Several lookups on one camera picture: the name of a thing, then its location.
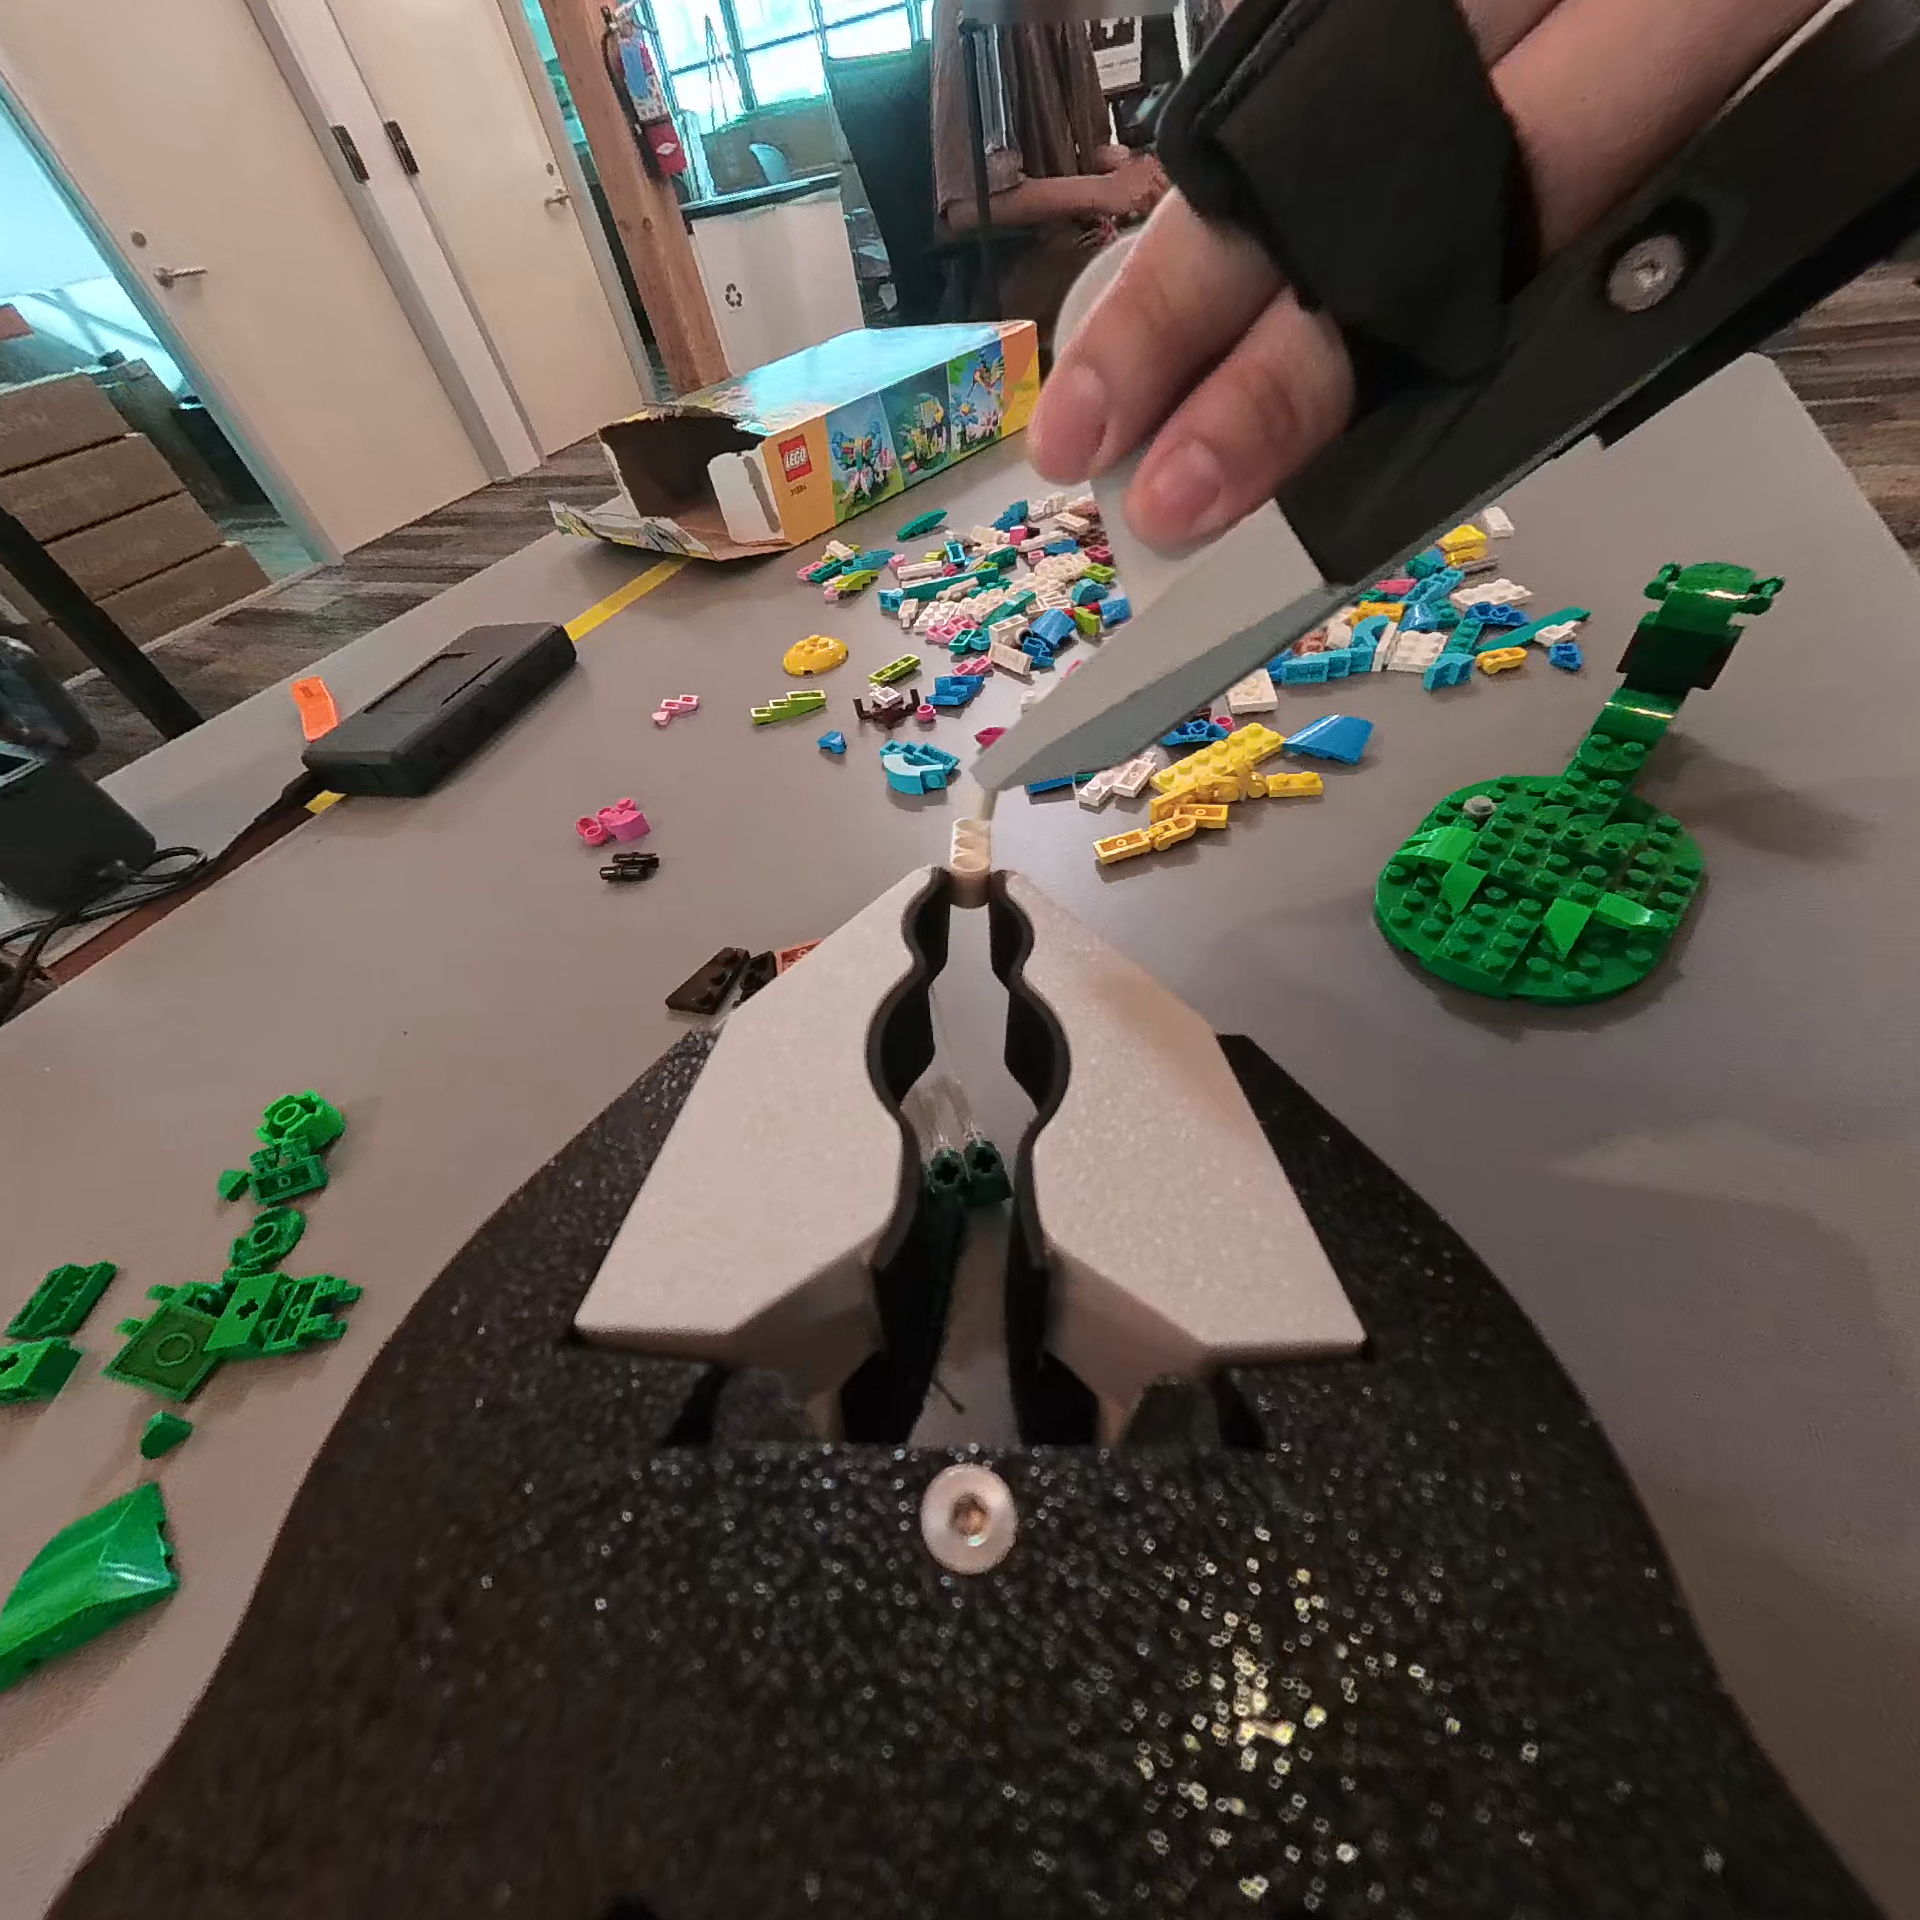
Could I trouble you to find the stack of cardboard boxes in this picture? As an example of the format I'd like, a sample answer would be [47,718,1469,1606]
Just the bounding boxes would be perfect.
[0,373,271,649]

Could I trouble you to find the red fire extinguisher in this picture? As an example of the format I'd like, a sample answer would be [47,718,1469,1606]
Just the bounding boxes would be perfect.
[598,8,686,182]

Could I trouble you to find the pile of colourful toy bricks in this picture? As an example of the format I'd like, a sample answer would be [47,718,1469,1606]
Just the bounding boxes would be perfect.
[796,488,1594,873]

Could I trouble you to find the cluster of small green bricks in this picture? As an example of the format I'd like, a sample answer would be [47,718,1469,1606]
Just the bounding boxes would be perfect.
[0,1086,366,1699]

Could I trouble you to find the wooden post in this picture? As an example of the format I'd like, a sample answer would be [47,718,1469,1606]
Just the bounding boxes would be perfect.
[537,0,733,396]

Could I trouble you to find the dark green brick with clear stalks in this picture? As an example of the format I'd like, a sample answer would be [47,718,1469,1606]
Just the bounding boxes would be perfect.
[925,1073,1010,1211]

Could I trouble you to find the toy brick set box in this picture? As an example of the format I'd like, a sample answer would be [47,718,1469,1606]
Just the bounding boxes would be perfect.
[549,316,1043,568]

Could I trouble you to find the person's right hand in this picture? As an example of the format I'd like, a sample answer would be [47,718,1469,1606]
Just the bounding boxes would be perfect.
[1026,0,1862,552]

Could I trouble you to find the black office chair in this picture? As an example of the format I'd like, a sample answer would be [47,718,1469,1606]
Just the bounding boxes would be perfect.
[828,43,948,328]

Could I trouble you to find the black cables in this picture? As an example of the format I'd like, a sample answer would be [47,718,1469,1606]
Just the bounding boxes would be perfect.
[0,772,319,1024]

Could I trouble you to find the yellow tape strip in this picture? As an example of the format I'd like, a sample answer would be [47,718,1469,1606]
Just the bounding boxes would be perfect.
[561,554,686,640]

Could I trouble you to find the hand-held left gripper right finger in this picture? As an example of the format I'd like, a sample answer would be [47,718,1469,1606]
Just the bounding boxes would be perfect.
[985,870,1369,1445]

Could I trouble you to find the grey desk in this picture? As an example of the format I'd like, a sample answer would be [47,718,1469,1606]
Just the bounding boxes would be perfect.
[0,353,1920,1920]

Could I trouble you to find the black flat box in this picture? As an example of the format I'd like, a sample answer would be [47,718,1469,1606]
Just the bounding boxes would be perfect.
[297,621,580,797]

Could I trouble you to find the black charging dock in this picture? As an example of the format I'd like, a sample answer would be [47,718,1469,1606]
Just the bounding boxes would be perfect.
[0,635,161,904]

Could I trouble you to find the white door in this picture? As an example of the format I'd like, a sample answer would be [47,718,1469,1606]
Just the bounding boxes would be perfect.
[319,0,650,452]
[30,0,498,552]

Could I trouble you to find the green toy brick plant model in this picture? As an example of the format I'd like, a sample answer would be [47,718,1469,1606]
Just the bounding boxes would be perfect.
[1374,557,1791,1005]

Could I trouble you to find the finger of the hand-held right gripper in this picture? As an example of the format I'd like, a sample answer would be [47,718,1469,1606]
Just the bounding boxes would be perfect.
[972,470,1359,797]

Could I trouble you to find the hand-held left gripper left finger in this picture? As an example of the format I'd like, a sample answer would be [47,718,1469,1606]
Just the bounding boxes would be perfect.
[573,870,955,1445]

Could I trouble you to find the white recycling cabinet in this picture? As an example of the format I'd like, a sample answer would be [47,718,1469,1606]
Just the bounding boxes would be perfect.
[681,172,867,378]

